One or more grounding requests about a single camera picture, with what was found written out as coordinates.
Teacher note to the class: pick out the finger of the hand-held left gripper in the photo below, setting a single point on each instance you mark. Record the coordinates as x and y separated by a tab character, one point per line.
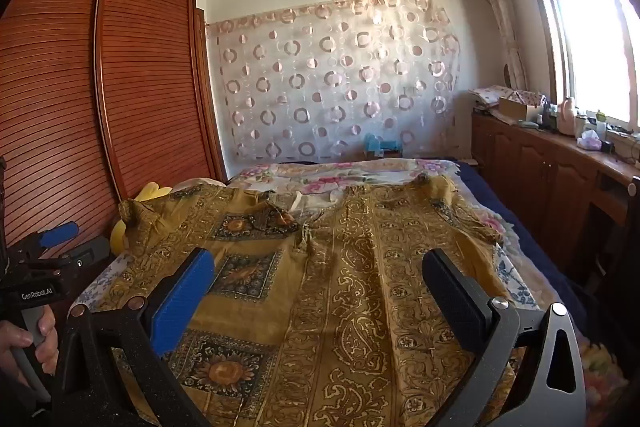
90	253
59	234

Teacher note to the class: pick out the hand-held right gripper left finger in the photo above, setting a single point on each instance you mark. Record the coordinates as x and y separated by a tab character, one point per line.
180	302

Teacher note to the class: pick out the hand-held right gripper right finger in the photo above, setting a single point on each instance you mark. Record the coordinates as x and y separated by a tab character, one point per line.
452	299

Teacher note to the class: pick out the golden patterned shirt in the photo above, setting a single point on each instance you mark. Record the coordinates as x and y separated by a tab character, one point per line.
350	282

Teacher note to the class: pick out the person's left hand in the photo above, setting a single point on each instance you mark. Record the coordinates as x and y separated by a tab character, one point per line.
47	342

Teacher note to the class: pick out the yellow plush toy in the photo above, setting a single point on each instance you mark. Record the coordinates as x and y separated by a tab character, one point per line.
149	193

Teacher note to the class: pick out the navy bed sheet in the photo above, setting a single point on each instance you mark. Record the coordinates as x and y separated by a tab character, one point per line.
540	247

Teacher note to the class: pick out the beige pillow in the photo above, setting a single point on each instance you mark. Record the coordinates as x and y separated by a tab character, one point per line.
202	181

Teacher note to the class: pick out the wooden sideboard cabinet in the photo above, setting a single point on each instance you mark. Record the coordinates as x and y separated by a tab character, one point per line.
540	177

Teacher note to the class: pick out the pink floral blanket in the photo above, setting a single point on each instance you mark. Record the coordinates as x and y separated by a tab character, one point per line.
350	172

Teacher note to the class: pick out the light blue bundle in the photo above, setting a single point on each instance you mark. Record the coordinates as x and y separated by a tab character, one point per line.
380	146

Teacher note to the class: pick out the wooden headboard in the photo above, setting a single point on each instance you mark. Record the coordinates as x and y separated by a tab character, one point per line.
145	82

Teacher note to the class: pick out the cardboard box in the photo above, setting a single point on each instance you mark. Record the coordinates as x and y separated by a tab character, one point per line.
517	109

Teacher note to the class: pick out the floral cloth pile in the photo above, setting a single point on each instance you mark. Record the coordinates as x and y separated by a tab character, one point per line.
492	94

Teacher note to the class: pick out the pink tissue pack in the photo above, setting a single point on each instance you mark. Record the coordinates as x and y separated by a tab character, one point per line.
589	140

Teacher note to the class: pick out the white jar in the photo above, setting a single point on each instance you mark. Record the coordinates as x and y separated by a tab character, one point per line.
580	126

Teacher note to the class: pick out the circle patterned sheer curtain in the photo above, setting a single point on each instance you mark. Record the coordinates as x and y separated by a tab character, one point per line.
330	77

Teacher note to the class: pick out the pale window curtain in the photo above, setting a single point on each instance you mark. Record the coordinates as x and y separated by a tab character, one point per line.
500	17

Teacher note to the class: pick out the window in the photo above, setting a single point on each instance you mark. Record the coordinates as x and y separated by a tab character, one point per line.
595	32

